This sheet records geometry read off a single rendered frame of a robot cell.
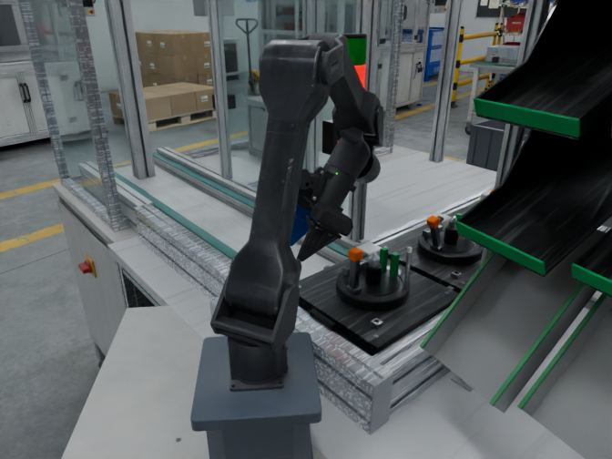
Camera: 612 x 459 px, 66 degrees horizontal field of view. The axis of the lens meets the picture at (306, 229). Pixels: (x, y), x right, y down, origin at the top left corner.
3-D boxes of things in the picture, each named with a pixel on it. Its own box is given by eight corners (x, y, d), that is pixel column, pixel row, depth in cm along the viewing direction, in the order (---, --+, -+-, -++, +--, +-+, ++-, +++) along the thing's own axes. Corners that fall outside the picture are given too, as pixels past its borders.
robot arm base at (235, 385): (229, 392, 56) (225, 351, 53) (231, 354, 61) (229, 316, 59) (288, 388, 56) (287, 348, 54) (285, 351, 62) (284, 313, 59)
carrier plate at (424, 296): (376, 357, 77) (376, 346, 76) (284, 294, 94) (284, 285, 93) (460, 302, 91) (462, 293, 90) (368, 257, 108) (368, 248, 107)
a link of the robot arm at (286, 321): (274, 358, 52) (272, 311, 50) (207, 337, 56) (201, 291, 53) (300, 324, 58) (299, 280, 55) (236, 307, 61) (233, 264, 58)
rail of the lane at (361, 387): (370, 435, 74) (374, 382, 70) (138, 239, 135) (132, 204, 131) (392, 417, 78) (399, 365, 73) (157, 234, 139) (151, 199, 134)
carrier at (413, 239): (464, 300, 92) (474, 242, 87) (372, 254, 109) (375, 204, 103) (525, 260, 106) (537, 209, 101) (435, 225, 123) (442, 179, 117)
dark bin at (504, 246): (544, 278, 54) (538, 231, 50) (457, 234, 65) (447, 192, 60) (688, 146, 61) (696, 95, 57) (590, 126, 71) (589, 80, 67)
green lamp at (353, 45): (353, 66, 92) (354, 38, 89) (335, 63, 95) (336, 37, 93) (371, 64, 95) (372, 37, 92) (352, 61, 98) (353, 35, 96)
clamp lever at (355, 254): (353, 290, 86) (355, 253, 83) (346, 286, 87) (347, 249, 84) (367, 283, 88) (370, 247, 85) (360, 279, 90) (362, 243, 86)
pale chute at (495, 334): (504, 413, 62) (492, 405, 59) (432, 355, 72) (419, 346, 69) (633, 243, 62) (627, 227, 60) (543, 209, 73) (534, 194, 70)
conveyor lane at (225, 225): (373, 398, 81) (377, 351, 77) (158, 233, 139) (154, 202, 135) (467, 331, 98) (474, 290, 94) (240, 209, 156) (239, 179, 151)
